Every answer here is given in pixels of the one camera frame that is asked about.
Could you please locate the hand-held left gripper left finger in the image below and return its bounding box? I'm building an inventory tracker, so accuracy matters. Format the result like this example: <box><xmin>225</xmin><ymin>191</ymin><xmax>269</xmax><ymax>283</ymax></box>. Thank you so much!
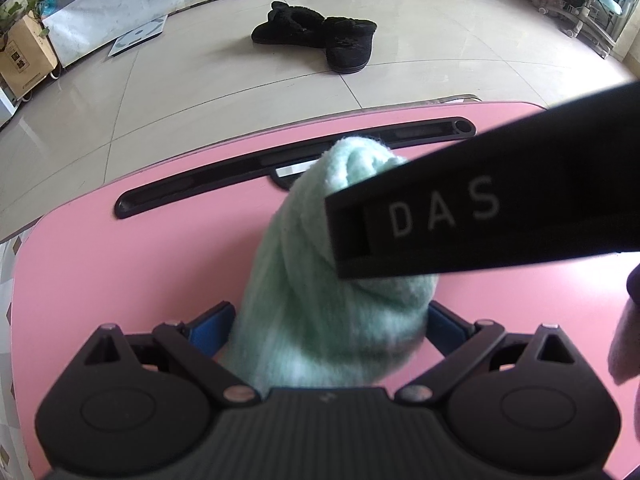
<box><xmin>70</xmin><ymin>302</ymin><xmax>262</xmax><ymax>407</ymax></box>

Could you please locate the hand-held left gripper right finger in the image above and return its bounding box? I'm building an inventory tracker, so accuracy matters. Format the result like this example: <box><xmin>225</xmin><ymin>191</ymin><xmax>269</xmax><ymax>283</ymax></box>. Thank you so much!
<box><xmin>397</xmin><ymin>302</ymin><xmax>581</xmax><ymax>406</ymax></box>

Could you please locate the mint green towel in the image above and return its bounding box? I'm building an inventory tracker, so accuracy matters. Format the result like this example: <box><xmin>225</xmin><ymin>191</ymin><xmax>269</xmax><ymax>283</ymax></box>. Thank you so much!
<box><xmin>220</xmin><ymin>136</ymin><xmax>440</xmax><ymax>391</ymax></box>

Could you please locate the checkered cloth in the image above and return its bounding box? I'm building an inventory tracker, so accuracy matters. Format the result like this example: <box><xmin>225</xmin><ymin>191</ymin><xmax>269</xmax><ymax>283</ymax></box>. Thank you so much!
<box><xmin>0</xmin><ymin>232</ymin><xmax>38</xmax><ymax>466</ymax></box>

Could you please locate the black fluffy slipper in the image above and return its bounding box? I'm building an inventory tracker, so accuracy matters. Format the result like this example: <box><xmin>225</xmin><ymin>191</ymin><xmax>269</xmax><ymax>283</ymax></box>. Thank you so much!
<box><xmin>320</xmin><ymin>16</ymin><xmax>378</xmax><ymax>75</ymax></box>
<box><xmin>251</xmin><ymin>1</ymin><xmax>331</xmax><ymax>48</ymax></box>

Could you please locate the bathroom scale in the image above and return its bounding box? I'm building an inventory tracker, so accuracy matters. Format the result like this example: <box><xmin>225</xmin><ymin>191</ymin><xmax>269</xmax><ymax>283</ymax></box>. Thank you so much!
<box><xmin>110</xmin><ymin>15</ymin><xmax>168</xmax><ymax>58</ymax></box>

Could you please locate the brown cardboard box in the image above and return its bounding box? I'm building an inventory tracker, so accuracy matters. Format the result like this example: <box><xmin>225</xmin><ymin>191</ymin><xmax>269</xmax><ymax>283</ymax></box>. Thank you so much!
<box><xmin>0</xmin><ymin>15</ymin><xmax>60</xmax><ymax>101</ymax></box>

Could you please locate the marble-print covered cabinet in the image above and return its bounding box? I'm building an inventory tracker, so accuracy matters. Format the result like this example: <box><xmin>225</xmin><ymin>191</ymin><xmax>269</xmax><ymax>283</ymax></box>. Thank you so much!
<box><xmin>42</xmin><ymin>0</ymin><xmax>306</xmax><ymax>68</ymax></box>

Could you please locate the potted pothos plant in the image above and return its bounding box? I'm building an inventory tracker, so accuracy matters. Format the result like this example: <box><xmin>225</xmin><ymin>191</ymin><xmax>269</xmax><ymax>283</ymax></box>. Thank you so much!
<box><xmin>0</xmin><ymin>0</ymin><xmax>46</xmax><ymax>36</ymax></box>

